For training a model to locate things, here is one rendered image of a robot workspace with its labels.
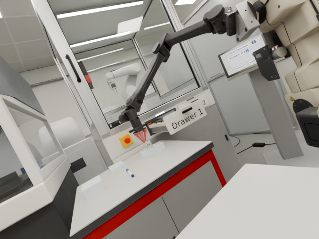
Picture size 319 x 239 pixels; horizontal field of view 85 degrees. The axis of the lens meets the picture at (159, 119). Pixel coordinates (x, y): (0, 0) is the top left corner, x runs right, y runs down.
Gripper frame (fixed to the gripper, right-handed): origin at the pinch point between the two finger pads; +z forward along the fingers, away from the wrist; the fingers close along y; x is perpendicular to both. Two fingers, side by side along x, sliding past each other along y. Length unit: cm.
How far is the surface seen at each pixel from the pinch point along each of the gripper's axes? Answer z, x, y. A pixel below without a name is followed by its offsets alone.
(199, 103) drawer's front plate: -6.3, 25.3, -32.5
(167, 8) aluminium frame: -88, 9, -78
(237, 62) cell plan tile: -22, 37, -105
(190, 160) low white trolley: 10.6, 34.2, 11.3
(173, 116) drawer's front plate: -6.2, 16.8, -13.9
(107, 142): -6.9, -29.0, 5.2
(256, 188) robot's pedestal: 9, 64, 32
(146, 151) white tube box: 5.7, 0.9, 2.6
